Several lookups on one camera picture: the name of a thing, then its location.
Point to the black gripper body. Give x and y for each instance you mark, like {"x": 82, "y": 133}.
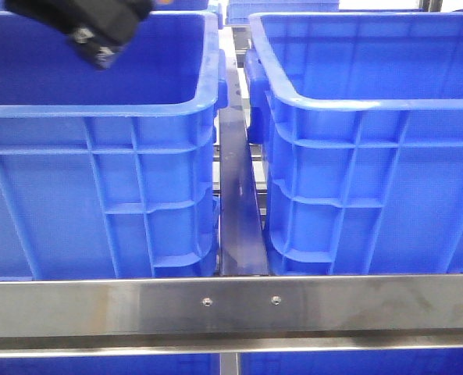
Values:
{"x": 98, "y": 30}

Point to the blue crate rear right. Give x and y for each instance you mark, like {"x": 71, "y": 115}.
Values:
{"x": 237, "y": 12}

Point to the blue plastic crate left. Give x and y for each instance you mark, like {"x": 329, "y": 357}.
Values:
{"x": 108, "y": 173}

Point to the blue plastic crate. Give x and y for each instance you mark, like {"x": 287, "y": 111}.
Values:
{"x": 360, "y": 118}
{"x": 108, "y": 173}

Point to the steel centre divider bar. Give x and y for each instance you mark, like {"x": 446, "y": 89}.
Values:
{"x": 242, "y": 246}

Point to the blue plastic crate right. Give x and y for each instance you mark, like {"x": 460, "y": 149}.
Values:
{"x": 360, "y": 118}

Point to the blue crate lower left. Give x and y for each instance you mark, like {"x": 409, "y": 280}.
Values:
{"x": 141, "y": 364}

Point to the blue crate lower right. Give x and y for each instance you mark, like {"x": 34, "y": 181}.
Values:
{"x": 408, "y": 361}

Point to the stainless steel front rail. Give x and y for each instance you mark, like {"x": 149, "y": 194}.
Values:
{"x": 230, "y": 314}

